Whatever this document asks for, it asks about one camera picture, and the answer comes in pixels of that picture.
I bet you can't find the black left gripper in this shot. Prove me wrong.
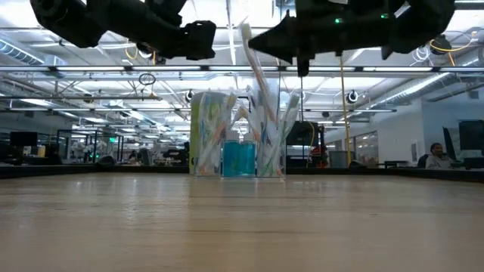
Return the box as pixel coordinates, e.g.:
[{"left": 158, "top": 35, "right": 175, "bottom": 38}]
[{"left": 137, "top": 18, "right": 218, "bottom": 62}]

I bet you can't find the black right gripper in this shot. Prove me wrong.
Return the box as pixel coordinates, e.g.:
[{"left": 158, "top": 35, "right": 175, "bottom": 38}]
[{"left": 247, "top": 0, "right": 395, "bottom": 78}]

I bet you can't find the orange toothbrush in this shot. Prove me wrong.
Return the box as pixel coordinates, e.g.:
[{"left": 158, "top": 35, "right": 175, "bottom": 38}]
[{"left": 239, "top": 22, "right": 281, "bottom": 124}]

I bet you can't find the blue mouthwash bottle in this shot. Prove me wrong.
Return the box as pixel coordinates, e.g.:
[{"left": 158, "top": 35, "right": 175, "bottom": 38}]
[
  {"left": 222, "top": 129, "right": 241, "bottom": 178},
  {"left": 240, "top": 131, "right": 258, "bottom": 177}
]

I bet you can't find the black cart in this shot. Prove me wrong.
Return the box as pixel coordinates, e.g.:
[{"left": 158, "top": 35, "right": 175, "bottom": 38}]
[{"left": 285, "top": 120, "right": 327, "bottom": 169}]

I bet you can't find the clear plastic bag with bottles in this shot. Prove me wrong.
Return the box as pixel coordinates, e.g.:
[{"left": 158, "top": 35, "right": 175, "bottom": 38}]
[{"left": 194, "top": 87, "right": 289, "bottom": 179}]

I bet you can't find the grey bin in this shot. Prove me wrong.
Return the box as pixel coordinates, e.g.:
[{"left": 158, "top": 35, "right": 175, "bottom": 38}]
[{"left": 328, "top": 150, "right": 357, "bottom": 169}]

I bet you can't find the person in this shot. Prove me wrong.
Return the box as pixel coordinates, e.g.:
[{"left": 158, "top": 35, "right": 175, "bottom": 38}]
[{"left": 424, "top": 142, "right": 455, "bottom": 170}]

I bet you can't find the black monitor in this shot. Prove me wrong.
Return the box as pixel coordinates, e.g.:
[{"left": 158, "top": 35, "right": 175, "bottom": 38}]
[
  {"left": 9, "top": 131, "right": 39, "bottom": 149},
  {"left": 458, "top": 119, "right": 484, "bottom": 170}
]

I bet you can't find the hanging black cable loop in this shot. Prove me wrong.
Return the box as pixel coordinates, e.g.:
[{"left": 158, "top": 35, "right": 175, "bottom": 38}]
[{"left": 138, "top": 72, "right": 157, "bottom": 86}]

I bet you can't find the black frame robot cell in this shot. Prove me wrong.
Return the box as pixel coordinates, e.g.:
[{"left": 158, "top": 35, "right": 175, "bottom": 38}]
[{"left": 56, "top": 128, "right": 124, "bottom": 164}]

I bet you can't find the black table frame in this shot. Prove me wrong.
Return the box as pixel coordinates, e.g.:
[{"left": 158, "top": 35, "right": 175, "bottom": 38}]
[{"left": 0, "top": 162, "right": 484, "bottom": 185}]

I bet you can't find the yellow coiled cable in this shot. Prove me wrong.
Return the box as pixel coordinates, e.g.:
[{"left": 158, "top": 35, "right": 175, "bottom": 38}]
[{"left": 428, "top": 31, "right": 474, "bottom": 56}]

